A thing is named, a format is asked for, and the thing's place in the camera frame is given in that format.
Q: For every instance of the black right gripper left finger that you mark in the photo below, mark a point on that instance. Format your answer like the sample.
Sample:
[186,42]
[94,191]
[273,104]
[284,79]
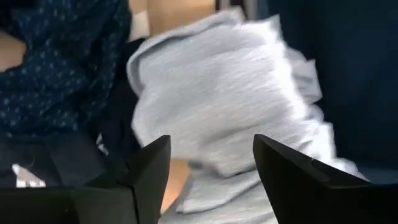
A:
[93,205]

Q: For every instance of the navy dotted cloth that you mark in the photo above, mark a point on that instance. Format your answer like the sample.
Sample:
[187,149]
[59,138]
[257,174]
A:
[62,77]

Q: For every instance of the plain navy cloth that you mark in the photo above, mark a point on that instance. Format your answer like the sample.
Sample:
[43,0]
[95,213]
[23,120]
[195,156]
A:
[121,118]

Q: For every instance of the white grey cloth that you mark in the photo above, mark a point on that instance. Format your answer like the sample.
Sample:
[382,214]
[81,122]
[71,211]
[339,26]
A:
[217,93]

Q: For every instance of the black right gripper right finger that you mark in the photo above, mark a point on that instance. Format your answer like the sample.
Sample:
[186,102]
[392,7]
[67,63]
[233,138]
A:
[311,193]

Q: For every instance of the navy white striped fabric basket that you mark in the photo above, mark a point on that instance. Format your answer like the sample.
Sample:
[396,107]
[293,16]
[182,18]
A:
[357,77]

